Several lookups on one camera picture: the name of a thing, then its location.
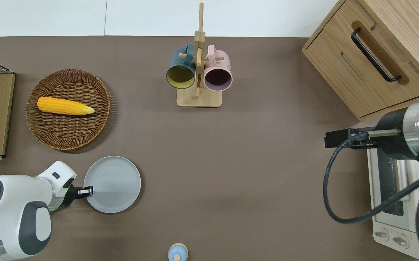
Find thick black right gripper cable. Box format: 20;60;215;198
323;136;419;224

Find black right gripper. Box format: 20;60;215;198
324;128;377;149

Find yellow corn cob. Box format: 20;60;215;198
37;96;95;116

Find pink mug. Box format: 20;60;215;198
203;45;233;92

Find wooden drawer cabinet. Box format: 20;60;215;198
302;0;419;122

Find white toaster oven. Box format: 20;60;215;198
367;147;419;260

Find dark teal mug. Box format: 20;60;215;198
166;43;197;90

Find black cabinet handle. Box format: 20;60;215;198
351;27;402;83

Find wooden mug tree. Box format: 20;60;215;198
176;3;222;108

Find round wicker basket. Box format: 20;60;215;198
25;68;112;151

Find gray round plate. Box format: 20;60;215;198
83;156;141;214

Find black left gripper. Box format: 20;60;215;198
61;184;94;209

